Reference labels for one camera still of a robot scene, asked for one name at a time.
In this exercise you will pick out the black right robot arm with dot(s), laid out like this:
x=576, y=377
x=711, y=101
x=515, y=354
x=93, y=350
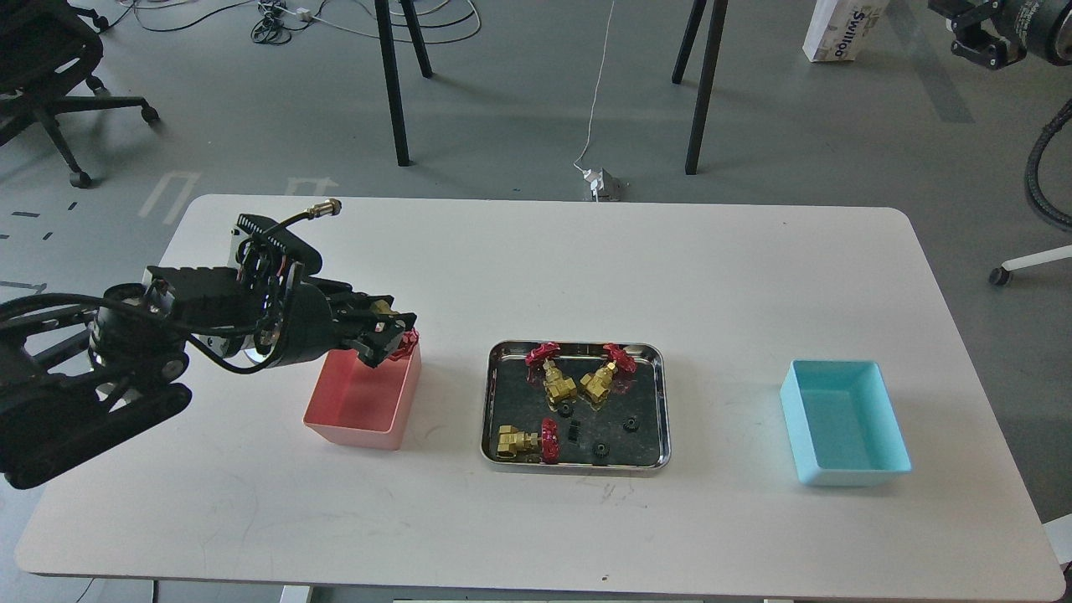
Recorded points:
x=1042, y=27

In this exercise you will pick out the white cardboard box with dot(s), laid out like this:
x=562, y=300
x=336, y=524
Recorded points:
x=839, y=30

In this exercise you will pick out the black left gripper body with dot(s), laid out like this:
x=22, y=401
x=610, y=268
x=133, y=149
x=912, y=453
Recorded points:
x=325, y=314

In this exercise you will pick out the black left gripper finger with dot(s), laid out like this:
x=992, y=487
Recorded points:
x=368, y=345
x=355, y=311

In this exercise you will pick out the black table leg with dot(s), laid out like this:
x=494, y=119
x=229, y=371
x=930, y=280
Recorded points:
x=389, y=59
x=710, y=60

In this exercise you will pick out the blue plastic box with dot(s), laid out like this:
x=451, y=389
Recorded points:
x=841, y=424

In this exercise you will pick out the stainless steel tray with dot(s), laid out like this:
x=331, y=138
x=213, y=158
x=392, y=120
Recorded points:
x=514, y=398

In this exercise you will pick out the pink plastic box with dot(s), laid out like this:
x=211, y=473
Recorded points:
x=355, y=405

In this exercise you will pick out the black office chair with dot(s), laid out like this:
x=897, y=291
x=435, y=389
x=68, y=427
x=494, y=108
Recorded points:
x=48, y=57

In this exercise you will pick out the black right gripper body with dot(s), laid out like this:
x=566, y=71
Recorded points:
x=971, y=40

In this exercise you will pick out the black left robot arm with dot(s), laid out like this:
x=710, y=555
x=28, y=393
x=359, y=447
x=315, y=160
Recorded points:
x=82, y=374

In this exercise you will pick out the brass valve red handle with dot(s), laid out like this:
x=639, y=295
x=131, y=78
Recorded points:
x=512, y=443
x=597, y=386
x=558, y=387
x=402, y=327

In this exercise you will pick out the white power adapter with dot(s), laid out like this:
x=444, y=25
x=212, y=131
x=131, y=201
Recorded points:
x=603, y=187

